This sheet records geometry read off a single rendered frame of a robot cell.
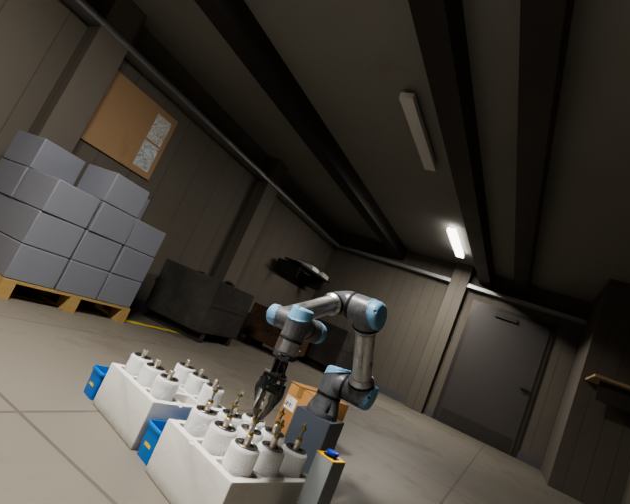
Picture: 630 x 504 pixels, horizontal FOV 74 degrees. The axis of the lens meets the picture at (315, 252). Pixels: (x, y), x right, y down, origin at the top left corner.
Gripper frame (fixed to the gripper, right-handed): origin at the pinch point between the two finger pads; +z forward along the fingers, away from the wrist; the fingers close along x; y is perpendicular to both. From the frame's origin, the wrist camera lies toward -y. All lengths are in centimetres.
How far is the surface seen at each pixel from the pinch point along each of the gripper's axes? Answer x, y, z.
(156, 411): -36.2, -26.1, 19.9
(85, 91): -262, -207, -140
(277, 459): 10.6, -4.5, 11.1
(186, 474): -13.3, -0.9, 24.6
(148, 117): -244, -282, -164
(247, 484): 5.0, 6.6, 17.2
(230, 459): -2.5, 4.6, 13.7
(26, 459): -55, 9, 35
